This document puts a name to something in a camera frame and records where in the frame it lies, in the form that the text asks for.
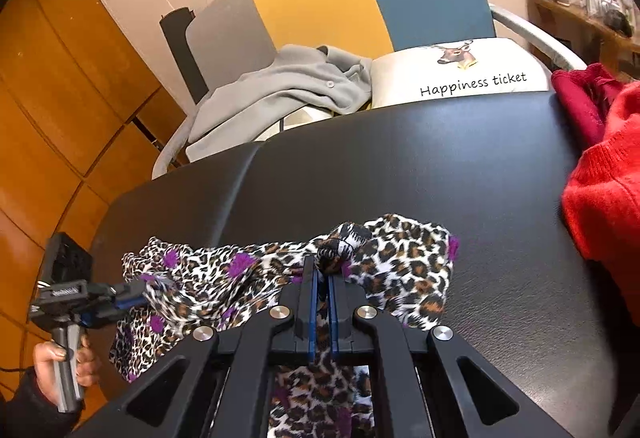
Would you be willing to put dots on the yellow blue grey armchair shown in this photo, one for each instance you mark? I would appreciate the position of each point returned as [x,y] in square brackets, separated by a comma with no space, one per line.
[310,3]

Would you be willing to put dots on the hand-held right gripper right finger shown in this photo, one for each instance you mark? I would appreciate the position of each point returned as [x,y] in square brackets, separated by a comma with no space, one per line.
[334,313]

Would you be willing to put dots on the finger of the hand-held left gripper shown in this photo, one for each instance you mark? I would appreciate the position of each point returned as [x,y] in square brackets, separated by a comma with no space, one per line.
[131,293]

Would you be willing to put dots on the wooden side table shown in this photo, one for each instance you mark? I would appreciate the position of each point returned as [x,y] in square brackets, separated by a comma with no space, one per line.
[565,18]

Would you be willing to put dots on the red sweater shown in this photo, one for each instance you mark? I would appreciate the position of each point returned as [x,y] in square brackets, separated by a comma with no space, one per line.
[605,198]

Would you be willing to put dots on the leopard print garment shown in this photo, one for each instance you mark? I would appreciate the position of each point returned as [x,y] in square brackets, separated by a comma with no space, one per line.
[400,258]

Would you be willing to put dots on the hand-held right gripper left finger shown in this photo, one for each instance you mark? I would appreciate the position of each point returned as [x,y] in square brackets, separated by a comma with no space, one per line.
[311,308]

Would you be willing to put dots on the grey cardigan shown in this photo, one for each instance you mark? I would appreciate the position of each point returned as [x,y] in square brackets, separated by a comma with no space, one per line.
[280,98]

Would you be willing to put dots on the orange wooden wardrobe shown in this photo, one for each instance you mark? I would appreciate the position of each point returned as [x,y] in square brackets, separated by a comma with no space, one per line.
[60,118]

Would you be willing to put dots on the black game controller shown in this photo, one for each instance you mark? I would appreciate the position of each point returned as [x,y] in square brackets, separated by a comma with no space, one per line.
[619,23]

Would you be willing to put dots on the person's left hand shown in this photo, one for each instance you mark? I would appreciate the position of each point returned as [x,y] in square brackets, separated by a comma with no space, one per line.
[45,363]

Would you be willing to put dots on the person's left forearm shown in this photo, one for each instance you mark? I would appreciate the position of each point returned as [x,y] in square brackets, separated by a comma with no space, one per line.
[30,413]

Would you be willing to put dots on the dark red garment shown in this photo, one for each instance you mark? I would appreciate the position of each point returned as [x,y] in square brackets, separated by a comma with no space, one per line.
[580,103]

